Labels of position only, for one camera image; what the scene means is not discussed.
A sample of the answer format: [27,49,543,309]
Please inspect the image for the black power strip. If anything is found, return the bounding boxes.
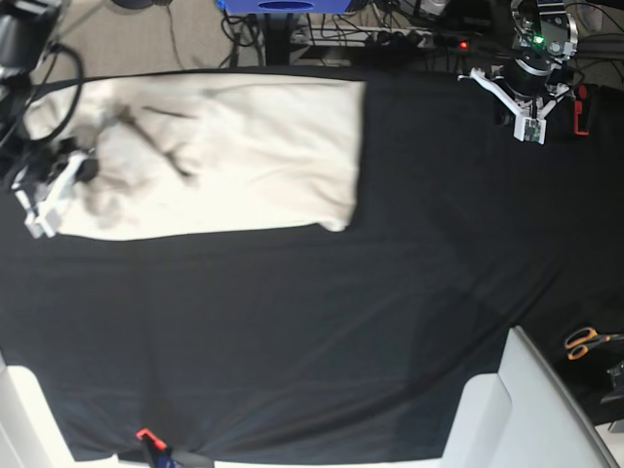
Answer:
[432,32,486,54]

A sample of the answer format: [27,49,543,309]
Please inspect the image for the orange black clamp right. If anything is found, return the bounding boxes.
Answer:
[573,85,591,137]

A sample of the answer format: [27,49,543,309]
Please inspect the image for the orange clamp bottom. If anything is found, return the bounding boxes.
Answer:
[136,427,168,450]

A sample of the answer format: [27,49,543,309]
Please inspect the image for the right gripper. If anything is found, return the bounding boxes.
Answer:
[11,150,99,239]

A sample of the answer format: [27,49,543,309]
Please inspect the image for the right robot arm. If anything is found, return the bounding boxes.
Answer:
[1,1,98,239]

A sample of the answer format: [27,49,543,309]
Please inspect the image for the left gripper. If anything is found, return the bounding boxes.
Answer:
[457,67,570,144]

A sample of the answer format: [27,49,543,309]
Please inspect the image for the white cotton T-shirt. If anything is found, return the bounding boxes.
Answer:
[25,74,366,241]

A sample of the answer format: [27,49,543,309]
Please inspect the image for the white power strip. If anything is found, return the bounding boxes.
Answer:
[291,24,434,49]

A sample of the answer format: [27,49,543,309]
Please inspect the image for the black device at edge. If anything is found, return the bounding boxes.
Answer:
[601,361,624,404]

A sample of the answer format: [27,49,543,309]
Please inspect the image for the blue plastic box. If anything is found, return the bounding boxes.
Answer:
[216,0,351,15]

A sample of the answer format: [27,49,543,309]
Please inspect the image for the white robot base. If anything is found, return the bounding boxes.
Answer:
[213,325,624,468]
[1,363,119,467]

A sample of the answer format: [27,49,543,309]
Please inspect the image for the black table cloth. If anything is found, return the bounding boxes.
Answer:
[1,71,623,464]

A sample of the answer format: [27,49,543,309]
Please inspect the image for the orange handled scissors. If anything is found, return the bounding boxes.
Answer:
[564,327,623,361]

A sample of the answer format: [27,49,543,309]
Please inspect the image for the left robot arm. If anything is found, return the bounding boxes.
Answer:
[457,1,580,144]

